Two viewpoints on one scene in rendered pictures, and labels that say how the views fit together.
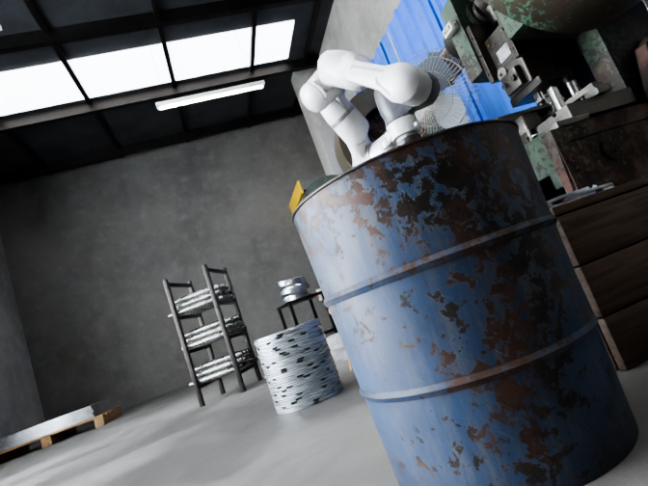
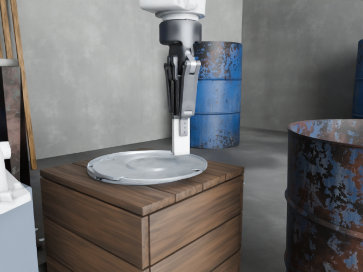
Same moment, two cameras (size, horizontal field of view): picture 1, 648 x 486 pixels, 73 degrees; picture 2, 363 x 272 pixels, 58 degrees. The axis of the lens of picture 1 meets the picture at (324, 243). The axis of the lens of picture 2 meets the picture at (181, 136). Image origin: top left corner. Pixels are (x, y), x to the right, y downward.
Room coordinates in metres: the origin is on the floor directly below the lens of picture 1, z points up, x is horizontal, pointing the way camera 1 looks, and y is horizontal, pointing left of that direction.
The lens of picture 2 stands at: (1.50, 0.20, 0.59)
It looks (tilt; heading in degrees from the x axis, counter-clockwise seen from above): 10 degrees down; 240
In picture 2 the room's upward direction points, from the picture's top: straight up
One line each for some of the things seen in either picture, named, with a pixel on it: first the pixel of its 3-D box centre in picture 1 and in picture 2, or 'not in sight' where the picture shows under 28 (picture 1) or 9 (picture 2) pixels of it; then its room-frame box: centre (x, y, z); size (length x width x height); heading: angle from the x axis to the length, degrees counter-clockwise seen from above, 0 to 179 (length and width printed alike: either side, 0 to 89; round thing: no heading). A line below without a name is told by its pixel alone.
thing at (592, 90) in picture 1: (581, 91); not in sight; (1.59, -1.10, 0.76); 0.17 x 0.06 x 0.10; 15
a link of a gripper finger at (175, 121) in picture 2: not in sight; (181, 136); (1.20, -0.32, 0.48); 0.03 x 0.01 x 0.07; 170
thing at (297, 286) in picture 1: (303, 313); not in sight; (4.49, 0.44, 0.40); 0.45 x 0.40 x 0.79; 27
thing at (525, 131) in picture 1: (520, 132); not in sight; (1.71, -0.88, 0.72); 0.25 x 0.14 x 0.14; 105
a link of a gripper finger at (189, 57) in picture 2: not in sight; (187, 58); (1.21, -0.29, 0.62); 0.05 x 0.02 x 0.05; 80
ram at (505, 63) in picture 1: (514, 56); not in sight; (1.74, -1.01, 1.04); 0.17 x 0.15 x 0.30; 105
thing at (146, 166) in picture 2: (536, 210); (150, 163); (1.16, -0.55, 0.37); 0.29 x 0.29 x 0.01
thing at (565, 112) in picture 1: (558, 131); not in sight; (1.75, -1.05, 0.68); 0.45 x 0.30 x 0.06; 15
